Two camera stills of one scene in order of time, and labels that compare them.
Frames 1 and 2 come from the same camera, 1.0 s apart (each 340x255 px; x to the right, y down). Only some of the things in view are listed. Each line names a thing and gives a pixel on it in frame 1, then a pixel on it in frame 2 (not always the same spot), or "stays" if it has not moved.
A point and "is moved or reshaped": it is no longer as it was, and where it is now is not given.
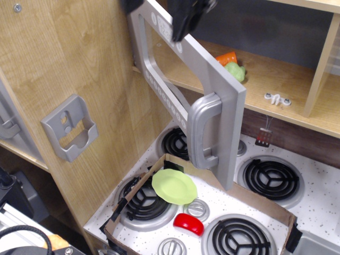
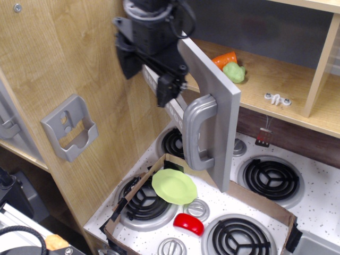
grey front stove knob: x=172 y=246 stays
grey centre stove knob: x=198 y=208 stays
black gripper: x=185 y=13 to x=154 y=42
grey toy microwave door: x=205 y=101 is moved or reshaped
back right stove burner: x=274 y=177 stays
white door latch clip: x=276 y=99 stays
